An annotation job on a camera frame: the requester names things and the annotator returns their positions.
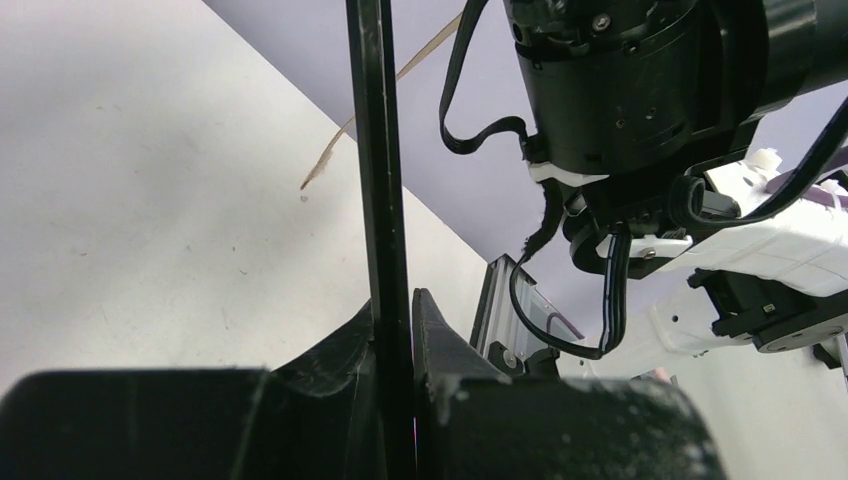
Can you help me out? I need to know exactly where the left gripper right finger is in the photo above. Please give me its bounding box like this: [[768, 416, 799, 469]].
[[411, 289, 725, 479]]

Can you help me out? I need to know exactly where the aluminium rail frame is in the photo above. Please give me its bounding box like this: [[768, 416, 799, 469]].
[[469, 254, 584, 378]]

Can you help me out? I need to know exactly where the beige patterned umbrella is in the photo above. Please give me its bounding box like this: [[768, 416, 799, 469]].
[[277, 1, 470, 479]]

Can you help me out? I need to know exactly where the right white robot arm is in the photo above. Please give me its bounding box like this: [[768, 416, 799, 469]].
[[440, 1, 847, 379]]

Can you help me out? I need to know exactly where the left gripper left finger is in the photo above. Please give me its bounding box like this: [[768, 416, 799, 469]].
[[1, 306, 375, 479]]

